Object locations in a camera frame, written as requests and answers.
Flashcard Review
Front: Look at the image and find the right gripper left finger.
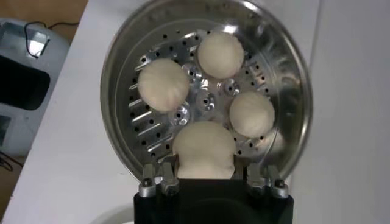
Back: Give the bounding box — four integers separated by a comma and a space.
138, 161, 181, 198

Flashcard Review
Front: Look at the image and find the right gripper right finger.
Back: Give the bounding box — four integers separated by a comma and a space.
233, 158, 289, 199

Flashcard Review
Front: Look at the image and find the white steamed baozi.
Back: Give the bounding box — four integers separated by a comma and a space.
172, 121, 237, 180
197, 31, 245, 79
137, 58, 190, 113
229, 91, 275, 138

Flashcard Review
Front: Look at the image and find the perforated steel steamer basket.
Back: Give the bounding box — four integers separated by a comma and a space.
99, 0, 314, 183

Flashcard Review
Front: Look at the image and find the white round plate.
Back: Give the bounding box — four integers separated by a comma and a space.
88, 203, 135, 224

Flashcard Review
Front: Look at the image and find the grey robot torso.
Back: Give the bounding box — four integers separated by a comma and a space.
0, 18, 71, 158

